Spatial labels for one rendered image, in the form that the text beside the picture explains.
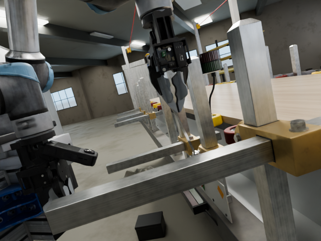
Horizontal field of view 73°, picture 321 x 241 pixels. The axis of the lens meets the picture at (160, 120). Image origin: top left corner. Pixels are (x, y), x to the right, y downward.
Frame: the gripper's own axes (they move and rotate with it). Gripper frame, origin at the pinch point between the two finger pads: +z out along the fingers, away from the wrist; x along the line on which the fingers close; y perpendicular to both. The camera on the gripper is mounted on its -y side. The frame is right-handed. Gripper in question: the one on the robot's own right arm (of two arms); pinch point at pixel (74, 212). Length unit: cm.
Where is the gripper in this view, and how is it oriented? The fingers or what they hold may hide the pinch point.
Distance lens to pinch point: 59.3
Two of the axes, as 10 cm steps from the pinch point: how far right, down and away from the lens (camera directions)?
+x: 1.8, 1.2, -9.8
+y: -9.5, 2.7, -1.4
